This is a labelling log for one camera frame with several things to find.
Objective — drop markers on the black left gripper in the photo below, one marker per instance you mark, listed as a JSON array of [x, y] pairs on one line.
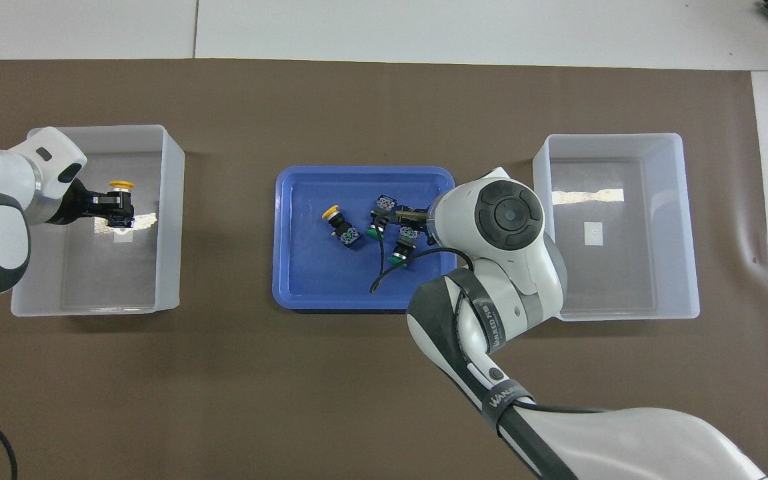
[[74, 206]]

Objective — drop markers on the yellow push button switch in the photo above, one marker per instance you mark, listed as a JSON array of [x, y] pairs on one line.
[[120, 184], [347, 233]]

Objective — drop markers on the green push button switch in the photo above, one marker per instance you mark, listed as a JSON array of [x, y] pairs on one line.
[[384, 201], [402, 250]]

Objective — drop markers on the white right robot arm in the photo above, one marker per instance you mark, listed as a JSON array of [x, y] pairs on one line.
[[510, 266]]

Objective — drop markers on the small white paper label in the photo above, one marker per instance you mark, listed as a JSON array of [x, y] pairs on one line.
[[122, 238], [594, 233]]

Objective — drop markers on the translucent white plastic box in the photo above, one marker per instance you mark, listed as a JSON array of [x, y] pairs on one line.
[[90, 280], [630, 280]]

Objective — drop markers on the blue plastic tray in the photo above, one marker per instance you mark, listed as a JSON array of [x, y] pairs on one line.
[[310, 280]]

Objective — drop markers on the brown paper table mat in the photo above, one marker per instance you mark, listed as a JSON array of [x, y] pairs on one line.
[[224, 386]]

